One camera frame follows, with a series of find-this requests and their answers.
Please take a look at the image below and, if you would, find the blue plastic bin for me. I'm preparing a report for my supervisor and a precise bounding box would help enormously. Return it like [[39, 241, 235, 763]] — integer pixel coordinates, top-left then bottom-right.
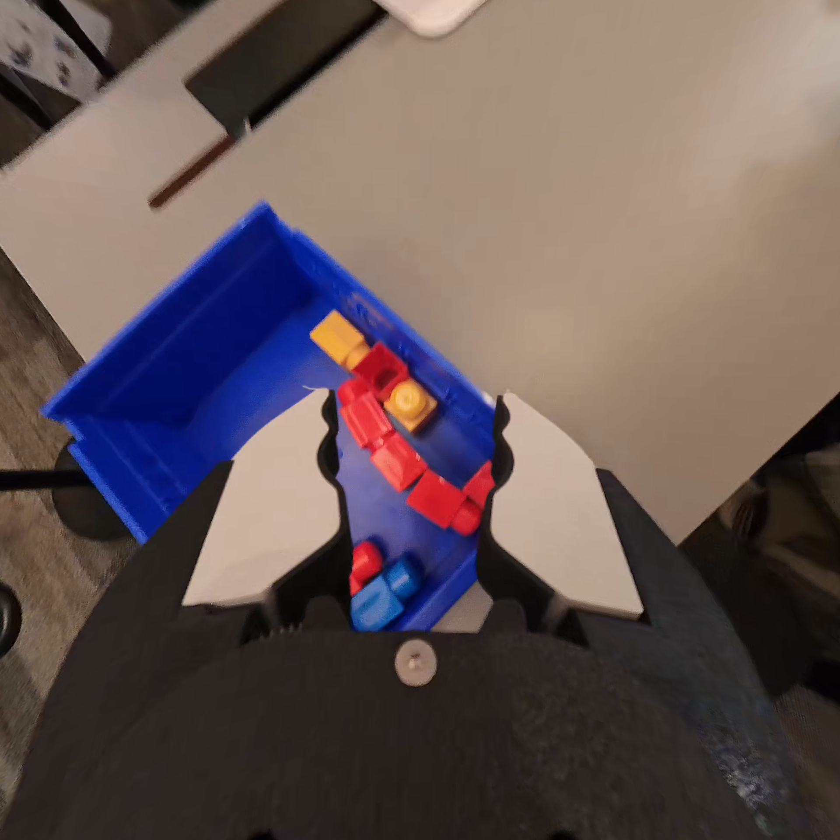
[[41, 200, 500, 634]]

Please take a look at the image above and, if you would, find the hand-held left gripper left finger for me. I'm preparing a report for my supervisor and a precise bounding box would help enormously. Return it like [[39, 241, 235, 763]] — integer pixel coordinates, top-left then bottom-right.
[[182, 388, 350, 624]]

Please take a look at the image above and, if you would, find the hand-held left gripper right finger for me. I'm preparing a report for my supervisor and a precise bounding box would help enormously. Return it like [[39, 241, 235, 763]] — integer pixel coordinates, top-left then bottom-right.
[[474, 392, 645, 621]]

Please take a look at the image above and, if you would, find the white patterned cloth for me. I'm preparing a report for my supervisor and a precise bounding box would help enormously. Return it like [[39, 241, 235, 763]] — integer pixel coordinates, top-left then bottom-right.
[[0, 0, 112, 99]]

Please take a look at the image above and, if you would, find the black flat panel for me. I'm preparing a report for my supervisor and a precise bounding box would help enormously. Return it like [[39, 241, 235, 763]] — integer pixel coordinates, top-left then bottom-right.
[[184, 0, 388, 129]]

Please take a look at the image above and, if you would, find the white stand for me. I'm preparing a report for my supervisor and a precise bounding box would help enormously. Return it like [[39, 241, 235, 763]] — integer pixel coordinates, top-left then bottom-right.
[[374, 0, 490, 37]]

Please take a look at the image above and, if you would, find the black round floor stand base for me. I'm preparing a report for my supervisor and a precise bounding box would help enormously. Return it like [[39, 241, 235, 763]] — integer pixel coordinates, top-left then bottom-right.
[[0, 440, 135, 540]]

